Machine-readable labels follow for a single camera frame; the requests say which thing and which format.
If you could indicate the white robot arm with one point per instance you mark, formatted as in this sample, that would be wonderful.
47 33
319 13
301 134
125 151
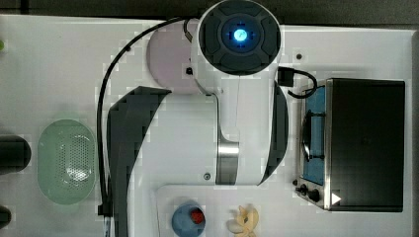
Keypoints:
233 131

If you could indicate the green oval strainer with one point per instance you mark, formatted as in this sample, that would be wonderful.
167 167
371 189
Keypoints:
66 161

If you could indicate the purple round plate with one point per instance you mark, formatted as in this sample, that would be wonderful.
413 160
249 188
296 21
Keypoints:
169 59

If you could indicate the red strawberry toy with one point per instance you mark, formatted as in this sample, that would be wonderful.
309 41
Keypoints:
197 216

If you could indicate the blue cup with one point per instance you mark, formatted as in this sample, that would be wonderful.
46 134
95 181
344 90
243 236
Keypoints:
182 224

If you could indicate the peeled banana toy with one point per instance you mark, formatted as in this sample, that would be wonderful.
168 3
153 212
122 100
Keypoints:
244 223

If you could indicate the black toaster oven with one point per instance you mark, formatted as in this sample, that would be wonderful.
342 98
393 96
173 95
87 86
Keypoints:
351 145

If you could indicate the black round pot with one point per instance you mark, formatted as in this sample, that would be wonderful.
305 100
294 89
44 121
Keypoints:
15 154

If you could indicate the green round object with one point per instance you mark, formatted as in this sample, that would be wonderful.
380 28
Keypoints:
2 45

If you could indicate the black cylindrical object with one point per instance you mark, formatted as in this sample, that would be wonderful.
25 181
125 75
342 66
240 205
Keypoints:
5 216

